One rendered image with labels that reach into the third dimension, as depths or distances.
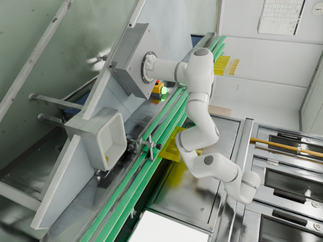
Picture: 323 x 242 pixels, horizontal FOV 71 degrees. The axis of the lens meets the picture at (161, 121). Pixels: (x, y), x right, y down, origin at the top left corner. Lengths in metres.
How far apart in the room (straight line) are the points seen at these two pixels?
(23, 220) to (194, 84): 1.06
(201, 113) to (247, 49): 6.33
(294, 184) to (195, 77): 0.90
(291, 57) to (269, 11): 1.35
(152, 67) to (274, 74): 6.39
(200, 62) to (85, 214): 0.75
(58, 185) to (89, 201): 0.15
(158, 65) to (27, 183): 1.00
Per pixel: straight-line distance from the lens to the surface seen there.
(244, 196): 1.05
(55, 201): 1.00
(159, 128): 1.19
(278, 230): 1.29
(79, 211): 1.04
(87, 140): 0.97
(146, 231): 1.14
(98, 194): 1.06
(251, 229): 1.24
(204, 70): 0.86
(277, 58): 7.13
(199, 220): 1.17
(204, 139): 0.79
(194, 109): 0.81
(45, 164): 1.61
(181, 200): 1.22
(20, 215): 1.43
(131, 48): 1.04
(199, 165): 0.86
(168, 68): 1.03
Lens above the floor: 1.35
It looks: 20 degrees down
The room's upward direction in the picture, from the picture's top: 103 degrees clockwise
